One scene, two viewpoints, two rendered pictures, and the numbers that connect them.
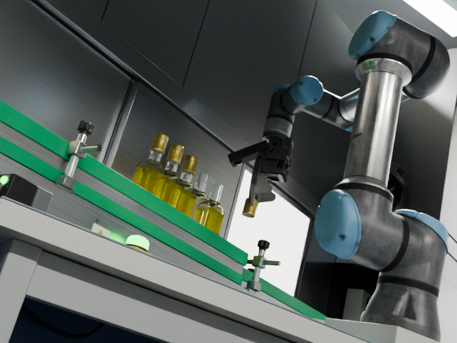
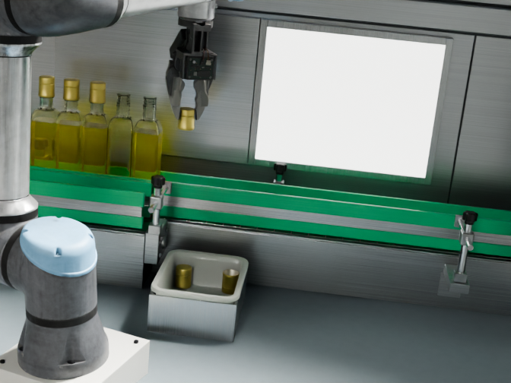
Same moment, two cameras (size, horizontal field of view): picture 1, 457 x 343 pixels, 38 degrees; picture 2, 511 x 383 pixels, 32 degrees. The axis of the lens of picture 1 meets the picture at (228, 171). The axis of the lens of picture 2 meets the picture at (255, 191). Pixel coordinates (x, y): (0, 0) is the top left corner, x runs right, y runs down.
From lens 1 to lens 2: 201 cm
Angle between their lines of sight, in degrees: 64
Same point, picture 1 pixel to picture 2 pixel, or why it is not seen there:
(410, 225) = (12, 249)
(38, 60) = not seen: outside the picture
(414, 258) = (20, 287)
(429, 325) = (33, 362)
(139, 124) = (72, 45)
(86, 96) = not seen: hidden behind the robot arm
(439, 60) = (20, 14)
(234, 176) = (247, 44)
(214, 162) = not seen: hidden behind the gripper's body
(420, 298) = (30, 331)
